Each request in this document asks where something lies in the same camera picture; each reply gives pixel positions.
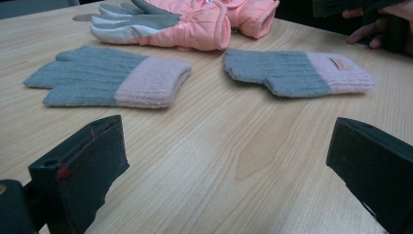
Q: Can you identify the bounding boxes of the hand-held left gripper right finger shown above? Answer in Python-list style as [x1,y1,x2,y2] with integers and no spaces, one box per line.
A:
[325,117,413,234]

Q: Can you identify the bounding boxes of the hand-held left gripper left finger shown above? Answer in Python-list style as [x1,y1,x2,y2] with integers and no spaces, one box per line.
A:
[28,114,131,234]

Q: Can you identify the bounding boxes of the gray pink knit glove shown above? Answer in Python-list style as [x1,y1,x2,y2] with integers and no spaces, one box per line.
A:
[22,44,193,109]
[222,48,378,98]

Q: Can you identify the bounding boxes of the pink ski glove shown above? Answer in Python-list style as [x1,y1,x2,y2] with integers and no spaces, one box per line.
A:
[207,0,281,40]

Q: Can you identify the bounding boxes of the grey cloth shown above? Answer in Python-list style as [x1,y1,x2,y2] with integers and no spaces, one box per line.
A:
[90,0,232,52]

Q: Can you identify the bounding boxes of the round gray table grommet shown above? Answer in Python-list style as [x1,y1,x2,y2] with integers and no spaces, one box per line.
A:
[71,13,98,23]

